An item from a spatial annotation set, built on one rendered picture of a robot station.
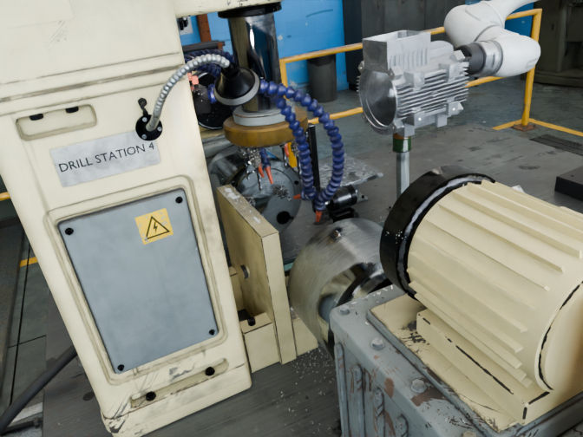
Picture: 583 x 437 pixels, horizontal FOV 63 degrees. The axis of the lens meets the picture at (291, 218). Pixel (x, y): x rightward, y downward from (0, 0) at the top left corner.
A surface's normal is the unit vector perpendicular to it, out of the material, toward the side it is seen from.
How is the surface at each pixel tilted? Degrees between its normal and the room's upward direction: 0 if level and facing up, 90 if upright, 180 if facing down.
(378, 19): 90
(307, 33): 90
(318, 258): 40
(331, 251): 28
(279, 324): 90
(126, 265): 90
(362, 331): 0
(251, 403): 0
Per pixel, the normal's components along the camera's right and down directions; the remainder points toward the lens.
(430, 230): -0.76, -0.35
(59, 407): -0.11, -0.88
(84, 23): 0.43, 0.38
